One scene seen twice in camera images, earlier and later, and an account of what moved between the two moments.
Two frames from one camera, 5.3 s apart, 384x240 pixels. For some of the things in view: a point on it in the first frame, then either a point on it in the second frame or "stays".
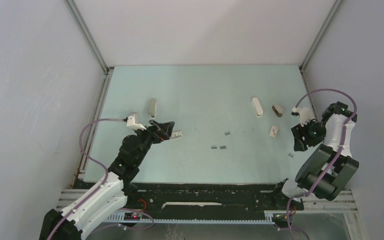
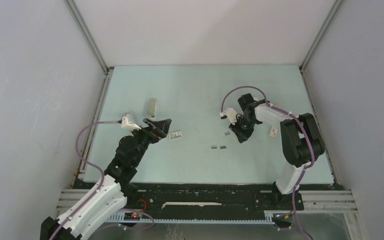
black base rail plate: [210, 200] stays
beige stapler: [152, 107] stays
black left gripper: [165, 128] stays
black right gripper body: [313, 133] → [243, 127]
